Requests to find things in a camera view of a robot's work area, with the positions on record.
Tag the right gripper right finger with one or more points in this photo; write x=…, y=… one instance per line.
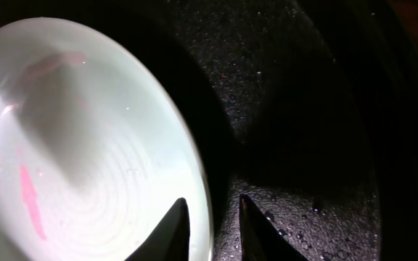
x=259, y=238

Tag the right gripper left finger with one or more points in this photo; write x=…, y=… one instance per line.
x=169, y=241

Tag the light blue plate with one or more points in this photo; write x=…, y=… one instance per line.
x=93, y=151

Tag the black round tray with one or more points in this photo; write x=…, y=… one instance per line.
x=310, y=108

